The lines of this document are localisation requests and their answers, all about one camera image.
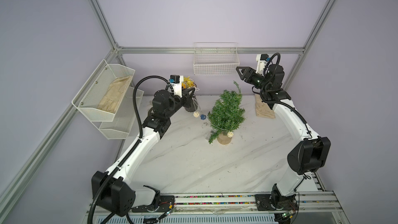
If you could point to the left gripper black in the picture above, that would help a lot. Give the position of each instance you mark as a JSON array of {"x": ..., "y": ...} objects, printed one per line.
[{"x": 187, "y": 101}]

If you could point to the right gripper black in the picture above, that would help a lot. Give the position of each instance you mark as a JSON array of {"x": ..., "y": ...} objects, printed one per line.
[{"x": 249, "y": 72}]

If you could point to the string lights with white balls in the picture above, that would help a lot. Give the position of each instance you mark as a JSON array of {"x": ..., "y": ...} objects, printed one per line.
[{"x": 198, "y": 113}]

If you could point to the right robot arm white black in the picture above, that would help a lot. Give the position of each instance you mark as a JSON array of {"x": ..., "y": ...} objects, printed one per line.
[{"x": 311, "y": 151}]

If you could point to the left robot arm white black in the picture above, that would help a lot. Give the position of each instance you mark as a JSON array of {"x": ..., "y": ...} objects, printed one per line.
[{"x": 114, "y": 189}]

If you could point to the small green christmas tree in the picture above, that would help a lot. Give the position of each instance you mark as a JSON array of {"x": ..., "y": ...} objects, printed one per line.
[{"x": 226, "y": 116}]

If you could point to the yellow sunflower bouquet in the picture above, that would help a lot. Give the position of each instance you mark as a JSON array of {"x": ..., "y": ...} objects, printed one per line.
[{"x": 188, "y": 83}]

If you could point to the beige glove on table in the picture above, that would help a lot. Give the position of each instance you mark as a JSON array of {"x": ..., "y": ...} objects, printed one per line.
[{"x": 262, "y": 109}]

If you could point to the beige glove in basket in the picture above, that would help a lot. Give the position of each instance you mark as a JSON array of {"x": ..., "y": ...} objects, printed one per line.
[{"x": 114, "y": 94}]

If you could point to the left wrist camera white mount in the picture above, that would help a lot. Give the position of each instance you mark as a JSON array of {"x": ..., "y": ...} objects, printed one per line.
[{"x": 176, "y": 83}]

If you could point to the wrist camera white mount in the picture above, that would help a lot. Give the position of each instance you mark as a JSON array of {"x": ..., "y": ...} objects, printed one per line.
[
  {"x": 262, "y": 60},
  {"x": 176, "y": 83}
]

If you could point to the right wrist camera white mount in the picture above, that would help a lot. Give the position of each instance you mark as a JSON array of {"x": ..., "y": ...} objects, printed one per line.
[{"x": 262, "y": 60}]

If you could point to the white wire basket back wall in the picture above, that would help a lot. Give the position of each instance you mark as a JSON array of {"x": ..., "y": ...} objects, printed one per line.
[{"x": 215, "y": 59}]

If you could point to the aluminium frame profile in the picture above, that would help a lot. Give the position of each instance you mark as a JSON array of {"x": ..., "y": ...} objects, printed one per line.
[{"x": 21, "y": 180}]

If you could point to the lower white mesh wall basket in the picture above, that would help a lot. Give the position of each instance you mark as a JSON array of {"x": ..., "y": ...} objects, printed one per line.
[{"x": 122, "y": 124}]

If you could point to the white mesh wall basket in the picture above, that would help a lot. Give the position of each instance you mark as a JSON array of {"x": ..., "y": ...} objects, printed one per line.
[
  {"x": 88, "y": 99},
  {"x": 122, "y": 124}
]

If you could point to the upper white mesh wall basket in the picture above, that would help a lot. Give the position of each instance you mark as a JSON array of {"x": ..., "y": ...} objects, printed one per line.
[{"x": 88, "y": 99}]

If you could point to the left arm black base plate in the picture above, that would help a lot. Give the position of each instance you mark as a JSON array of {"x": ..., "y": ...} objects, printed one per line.
[{"x": 161, "y": 204}]

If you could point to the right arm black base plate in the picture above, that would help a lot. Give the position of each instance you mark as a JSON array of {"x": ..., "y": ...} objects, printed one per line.
[{"x": 272, "y": 202}]

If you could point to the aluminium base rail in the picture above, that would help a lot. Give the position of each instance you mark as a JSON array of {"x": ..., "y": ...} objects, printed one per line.
[{"x": 317, "y": 207}]

